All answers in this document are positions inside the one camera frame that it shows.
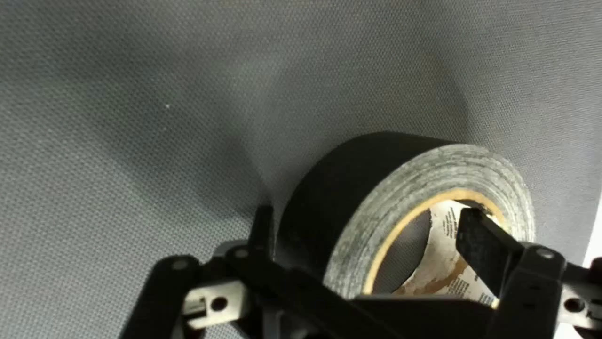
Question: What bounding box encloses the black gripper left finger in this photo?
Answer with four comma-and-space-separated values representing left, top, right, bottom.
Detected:
119, 206, 275, 339

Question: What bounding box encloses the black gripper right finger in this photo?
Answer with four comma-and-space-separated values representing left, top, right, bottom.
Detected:
456, 210, 602, 339

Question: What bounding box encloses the grey office chair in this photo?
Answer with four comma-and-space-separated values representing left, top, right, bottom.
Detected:
0, 0, 602, 339

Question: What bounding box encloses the black tape roll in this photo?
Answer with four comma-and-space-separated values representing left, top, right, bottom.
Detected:
277, 132, 536, 306

